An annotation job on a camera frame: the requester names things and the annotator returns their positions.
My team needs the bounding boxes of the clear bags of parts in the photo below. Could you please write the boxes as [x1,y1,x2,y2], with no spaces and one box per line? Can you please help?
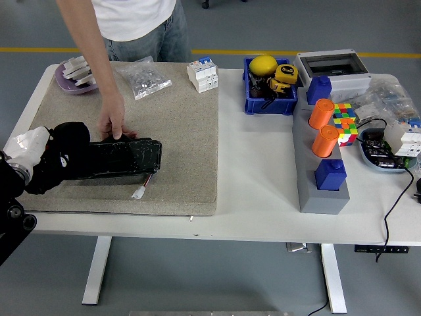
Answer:
[330,77,421,132]

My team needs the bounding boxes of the blue block with knob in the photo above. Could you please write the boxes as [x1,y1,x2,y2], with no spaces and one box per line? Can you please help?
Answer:
[314,159,349,192]
[306,74,334,105]

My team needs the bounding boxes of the yellow lemon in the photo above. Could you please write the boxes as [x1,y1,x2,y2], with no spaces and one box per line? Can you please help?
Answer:
[249,55,279,77]

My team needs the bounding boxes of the person's right hand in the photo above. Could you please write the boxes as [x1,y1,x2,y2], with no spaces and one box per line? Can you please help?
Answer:
[97,94,139,141]

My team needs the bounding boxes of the white circuit breaker blue switch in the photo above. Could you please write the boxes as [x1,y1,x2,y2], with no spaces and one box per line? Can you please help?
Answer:
[186,55,220,94]

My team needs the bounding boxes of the white electrical enclosure box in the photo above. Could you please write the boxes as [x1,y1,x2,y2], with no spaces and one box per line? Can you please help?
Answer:
[293,49,373,101]

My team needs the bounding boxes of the white circuit breaker assembly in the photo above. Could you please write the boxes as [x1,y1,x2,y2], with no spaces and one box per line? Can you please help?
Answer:
[384,118,421,157]

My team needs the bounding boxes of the person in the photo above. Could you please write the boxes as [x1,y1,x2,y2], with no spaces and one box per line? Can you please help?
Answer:
[55,0,191,63]

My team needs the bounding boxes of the metal bracket under table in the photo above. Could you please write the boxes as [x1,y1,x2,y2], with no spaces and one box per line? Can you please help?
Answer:
[285,242,313,253]

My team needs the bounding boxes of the light blue bowl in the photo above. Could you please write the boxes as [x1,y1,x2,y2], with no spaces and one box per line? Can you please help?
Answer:
[358,128,418,174]

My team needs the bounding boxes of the colourful puzzle cube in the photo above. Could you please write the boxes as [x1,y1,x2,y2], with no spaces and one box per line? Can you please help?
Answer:
[332,103,360,147]

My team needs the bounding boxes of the black rag with red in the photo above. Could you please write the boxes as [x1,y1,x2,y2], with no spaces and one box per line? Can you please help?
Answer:
[24,121,91,196]

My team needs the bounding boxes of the orange cylinder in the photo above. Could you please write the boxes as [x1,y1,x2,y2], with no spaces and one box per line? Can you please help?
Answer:
[311,125,341,158]
[308,98,336,130]

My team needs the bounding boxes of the clear bag of screws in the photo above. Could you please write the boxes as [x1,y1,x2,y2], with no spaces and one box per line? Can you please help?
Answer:
[113,55,174,101]

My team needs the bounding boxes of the purple plastic tray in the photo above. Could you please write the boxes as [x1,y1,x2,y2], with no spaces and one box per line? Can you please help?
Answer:
[54,61,99,95]

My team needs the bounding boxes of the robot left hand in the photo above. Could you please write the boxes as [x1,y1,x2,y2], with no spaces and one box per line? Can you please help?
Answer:
[3,126,55,172]

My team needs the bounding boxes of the blue plastic bin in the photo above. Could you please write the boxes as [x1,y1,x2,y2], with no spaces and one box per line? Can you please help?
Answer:
[242,56,299,116]

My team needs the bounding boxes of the white table leg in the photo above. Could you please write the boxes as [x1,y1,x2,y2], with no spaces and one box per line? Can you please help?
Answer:
[81,236,112,305]
[320,243,348,314]

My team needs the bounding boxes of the grey shape sorter base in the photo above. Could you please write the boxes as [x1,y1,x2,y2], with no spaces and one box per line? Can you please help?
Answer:
[291,87,351,215]

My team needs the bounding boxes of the black power cable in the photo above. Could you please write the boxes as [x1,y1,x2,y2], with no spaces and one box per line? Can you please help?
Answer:
[357,118,415,263]

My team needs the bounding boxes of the black floor cable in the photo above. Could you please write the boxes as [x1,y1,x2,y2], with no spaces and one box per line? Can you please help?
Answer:
[307,301,331,316]

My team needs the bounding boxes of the grey-brown mat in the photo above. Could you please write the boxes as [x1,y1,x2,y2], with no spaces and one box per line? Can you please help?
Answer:
[14,61,220,217]

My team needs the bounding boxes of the yellow black tape measure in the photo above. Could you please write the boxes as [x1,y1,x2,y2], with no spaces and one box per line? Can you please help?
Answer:
[266,78,292,95]
[274,64,299,86]

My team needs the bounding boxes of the white plastic bracket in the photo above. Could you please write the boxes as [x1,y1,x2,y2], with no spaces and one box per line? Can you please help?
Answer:
[74,72,98,88]
[62,56,89,80]

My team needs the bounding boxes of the black table control panel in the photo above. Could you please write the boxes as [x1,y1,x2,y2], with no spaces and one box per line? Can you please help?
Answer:
[354,245,411,254]

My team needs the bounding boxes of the small labelled clear bag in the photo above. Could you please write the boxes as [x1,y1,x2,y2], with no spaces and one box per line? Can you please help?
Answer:
[354,103,382,122]

